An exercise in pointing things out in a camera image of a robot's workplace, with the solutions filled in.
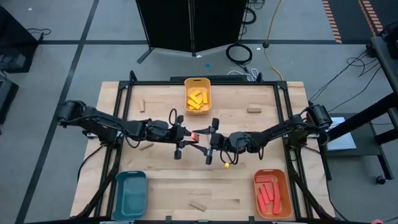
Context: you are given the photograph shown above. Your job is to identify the black coiled cable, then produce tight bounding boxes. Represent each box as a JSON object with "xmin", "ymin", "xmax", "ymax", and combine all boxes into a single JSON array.
[
  {"xmin": 241, "ymin": 6, "xmax": 257, "ymax": 26},
  {"xmin": 225, "ymin": 43, "xmax": 253, "ymax": 66}
]

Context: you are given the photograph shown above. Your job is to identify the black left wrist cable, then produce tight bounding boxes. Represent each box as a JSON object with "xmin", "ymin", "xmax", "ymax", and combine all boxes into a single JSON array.
[{"xmin": 168, "ymin": 108, "xmax": 178, "ymax": 126}]

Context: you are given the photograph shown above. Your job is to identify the orange plastic bin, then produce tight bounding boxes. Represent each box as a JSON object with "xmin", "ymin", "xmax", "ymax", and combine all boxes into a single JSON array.
[{"xmin": 253, "ymin": 169, "xmax": 294, "ymax": 220}]

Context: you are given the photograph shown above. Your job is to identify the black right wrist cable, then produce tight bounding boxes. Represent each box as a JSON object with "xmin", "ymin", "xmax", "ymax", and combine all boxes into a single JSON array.
[{"xmin": 218, "ymin": 145, "xmax": 240, "ymax": 166}]

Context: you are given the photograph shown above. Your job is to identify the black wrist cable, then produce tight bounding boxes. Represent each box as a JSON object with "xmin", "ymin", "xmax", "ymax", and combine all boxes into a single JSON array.
[
  {"xmin": 168, "ymin": 108, "xmax": 178, "ymax": 126},
  {"xmin": 218, "ymin": 145, "xmax": 240, "ymax": 166}
]

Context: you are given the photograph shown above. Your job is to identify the black folding divider panel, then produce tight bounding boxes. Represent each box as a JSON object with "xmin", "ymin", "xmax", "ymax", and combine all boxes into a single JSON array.
[{"xmin": 136, "ymin": 0, "xmax": 249, "ymax": 65}]

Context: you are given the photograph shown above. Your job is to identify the black power strip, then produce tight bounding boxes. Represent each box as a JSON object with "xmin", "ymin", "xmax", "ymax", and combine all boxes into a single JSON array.
[{"xmin": 170, "ymin": 75, "xmax": 249, "ymax": 82}]

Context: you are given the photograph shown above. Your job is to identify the black case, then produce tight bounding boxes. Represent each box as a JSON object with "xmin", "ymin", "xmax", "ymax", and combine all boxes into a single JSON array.
[{"xmin": 0, "ymin": 77, "xmax": 19, "ymax": 125}]

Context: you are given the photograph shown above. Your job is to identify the black floor cable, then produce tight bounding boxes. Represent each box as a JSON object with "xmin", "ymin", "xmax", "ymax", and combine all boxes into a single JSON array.
[
  {"xmin": 76, "ymin": 145, "xmax": 105, "ymax": 183},
  {"xmin": 309, "ymin": 49, "xmax": 374, "ymax": 103},
  {"xmin": 26, "ymin": 27, "xmax": 52, "ymax": 43},
  {"xmin": 325, "ymin": 180, "xmax": 349, "ymax": 222},
  {"xmin": 329, "ymin": 55, "xmax": 384, "ymax": 112}
]

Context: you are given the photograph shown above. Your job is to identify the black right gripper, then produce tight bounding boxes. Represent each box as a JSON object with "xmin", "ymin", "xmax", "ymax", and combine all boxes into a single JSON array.
[{"xmin": 192, "ymin": 118, "xmax": 249, "ymax": 165}]

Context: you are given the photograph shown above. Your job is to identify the black desk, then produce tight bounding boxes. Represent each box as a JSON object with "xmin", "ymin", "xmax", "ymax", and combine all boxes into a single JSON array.
[{"xmin": 0, "ymin": 6, "xmax": 40, "ymax": 74}]

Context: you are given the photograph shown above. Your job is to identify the yellow plastic bin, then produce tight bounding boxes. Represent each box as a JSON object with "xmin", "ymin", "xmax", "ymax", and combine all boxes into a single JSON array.
[{"xmin": 183, "ymin": 77, "xmax": 213, "ymax": 116}]

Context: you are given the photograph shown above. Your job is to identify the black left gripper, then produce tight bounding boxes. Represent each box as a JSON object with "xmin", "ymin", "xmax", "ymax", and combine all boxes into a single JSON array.
[{"xmin": 147, "ymin": 115, "xmax": 199, "ymax": 160}]

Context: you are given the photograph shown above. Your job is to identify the black cart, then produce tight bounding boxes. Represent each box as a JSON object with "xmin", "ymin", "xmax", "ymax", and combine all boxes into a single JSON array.
[{"xmin": 310, "ymin": 91, "xmax": 398, "ymax": 185}]

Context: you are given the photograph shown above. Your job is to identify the black metal table frame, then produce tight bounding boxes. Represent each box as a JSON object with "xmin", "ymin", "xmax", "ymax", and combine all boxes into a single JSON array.
[{"xmin": 70, "ymin": 70, "xmax": 336, "ymax": 224}]

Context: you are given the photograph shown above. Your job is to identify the teal plastic bin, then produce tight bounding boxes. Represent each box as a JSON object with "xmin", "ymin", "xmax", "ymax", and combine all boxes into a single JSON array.
[{"xmin": 111, "ymin": 170, "xmax": 148, "ymax": 222}]

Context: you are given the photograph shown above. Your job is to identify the white cable bundle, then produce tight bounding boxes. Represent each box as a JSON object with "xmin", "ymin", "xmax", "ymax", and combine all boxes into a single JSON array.
[{"xmin": 226, "ymin": 68, "xmax": 259, "ymax": 81}]

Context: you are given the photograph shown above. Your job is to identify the yellow power cord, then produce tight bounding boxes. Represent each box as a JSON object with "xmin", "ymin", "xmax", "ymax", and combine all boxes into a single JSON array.
[{"xmin": 263, "ymin": 0, "xmax": 284, "ymax": 81}]

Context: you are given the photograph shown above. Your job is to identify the white paper sheet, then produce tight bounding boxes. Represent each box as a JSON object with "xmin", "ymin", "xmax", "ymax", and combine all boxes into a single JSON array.
[{"xmin": 326, "ymin": 116, "xmax": 358, "ymax": 152}]

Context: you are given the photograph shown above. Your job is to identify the gray workbench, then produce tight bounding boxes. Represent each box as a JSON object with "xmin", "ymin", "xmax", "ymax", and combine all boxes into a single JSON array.
[{"xmin": 366, "ymin": 20, "xmax": 398, "ymax": 94}]

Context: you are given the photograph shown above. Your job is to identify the gray device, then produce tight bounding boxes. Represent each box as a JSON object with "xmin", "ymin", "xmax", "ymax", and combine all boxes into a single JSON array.
[{"xmin": 0, "ymin": 52, "xmax": 27, "ymax": 71}]

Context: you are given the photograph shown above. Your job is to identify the black mat orange-striped edges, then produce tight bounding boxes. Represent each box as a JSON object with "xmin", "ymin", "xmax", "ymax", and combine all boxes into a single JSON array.
[{"xmin": 322, "ymin": 0, "xmax": 386, "ymax": 44}]

